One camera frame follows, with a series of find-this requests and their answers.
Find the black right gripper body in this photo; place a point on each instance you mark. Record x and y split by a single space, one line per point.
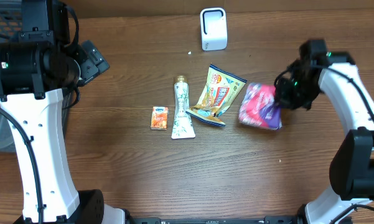
297 92

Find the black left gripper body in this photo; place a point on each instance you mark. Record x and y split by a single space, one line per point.
92 64

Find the pink purple pad package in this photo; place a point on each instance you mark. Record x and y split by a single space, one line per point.
258 107

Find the beige orange snack bag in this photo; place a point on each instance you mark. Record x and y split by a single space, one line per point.
220 91

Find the small orange tissue box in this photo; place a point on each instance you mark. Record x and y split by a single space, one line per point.
159 117

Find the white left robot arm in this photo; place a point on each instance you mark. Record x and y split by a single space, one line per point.
39 67

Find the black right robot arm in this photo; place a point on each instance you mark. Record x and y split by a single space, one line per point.
351 172

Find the white barcode scanner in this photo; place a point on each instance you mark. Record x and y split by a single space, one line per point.
213 25

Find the white floral tube gold cap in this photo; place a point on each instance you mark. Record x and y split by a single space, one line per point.
182 125

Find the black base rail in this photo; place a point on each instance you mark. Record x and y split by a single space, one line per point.
266 220

